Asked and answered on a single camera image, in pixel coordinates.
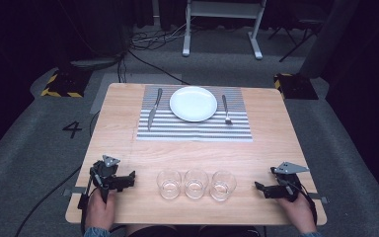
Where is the grey striped placemat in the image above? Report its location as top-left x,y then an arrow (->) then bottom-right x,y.
135,84 -> 254,143

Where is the bundle of floor cables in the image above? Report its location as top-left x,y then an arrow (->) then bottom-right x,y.
129,21 -> 195,52

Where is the black floor cable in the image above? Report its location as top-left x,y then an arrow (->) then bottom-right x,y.
127,48 -> 192,86

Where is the hand-held gripper cable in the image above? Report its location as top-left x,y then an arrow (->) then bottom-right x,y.
14,166 -> 95,237
294,182 -> 319,226

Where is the clear drinking glass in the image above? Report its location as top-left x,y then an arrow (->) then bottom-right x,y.
156,169 -> 183,200
183,168 -> 210,200
209,170 -> 238,202

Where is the black yellow-striped floor base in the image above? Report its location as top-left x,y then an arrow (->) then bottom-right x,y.
40,67 -> 94,99
273,72 -> 320,101

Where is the black tripod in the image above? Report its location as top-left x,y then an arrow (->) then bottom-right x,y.
267,9 -> 327,63

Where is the grey tape strip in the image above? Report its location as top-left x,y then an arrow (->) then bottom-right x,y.
307,192 -> 330,204
62,187 -> 89,198

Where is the right hand-held gripper cable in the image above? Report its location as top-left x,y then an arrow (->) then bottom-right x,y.
294,182 -> 319,226

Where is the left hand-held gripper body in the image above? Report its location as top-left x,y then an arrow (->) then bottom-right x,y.
89,154 -> 122,202

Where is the silver table knife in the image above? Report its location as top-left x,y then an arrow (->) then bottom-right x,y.
147,87 -> 164,132

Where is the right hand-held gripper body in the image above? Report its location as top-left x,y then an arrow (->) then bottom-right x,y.
269,161 -> 310,202

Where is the person's right hand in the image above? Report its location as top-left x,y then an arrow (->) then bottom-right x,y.
275,193 -> 318,235

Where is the silver fork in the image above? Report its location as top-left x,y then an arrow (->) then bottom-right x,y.
221,94 -> 234,126

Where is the left hand-held gripper cable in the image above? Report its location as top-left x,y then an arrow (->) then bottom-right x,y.
14,166 -> 95,237

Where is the white round plate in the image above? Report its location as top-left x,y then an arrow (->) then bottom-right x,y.
169,86 -> 218,123

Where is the white metal stand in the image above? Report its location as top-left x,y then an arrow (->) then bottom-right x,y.
182,0 -> 267,60

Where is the person's left hand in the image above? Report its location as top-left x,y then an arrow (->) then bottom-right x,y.
84,190 -> 118,232

